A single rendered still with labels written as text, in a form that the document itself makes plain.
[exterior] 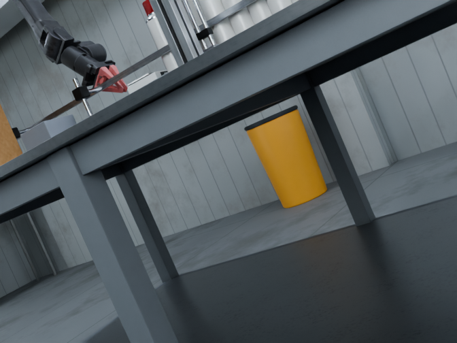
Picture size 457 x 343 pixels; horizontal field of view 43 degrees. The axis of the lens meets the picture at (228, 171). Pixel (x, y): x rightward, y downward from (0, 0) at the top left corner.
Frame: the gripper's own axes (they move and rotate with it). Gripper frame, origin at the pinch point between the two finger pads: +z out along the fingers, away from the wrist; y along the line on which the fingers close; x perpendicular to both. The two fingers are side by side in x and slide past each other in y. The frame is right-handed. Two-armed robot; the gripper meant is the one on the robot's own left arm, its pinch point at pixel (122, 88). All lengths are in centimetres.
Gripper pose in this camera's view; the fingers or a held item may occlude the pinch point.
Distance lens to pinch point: 156.2
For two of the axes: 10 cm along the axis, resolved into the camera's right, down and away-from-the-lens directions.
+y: 4.8, -2.7, 8.4
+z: 8.1, 5.1, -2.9
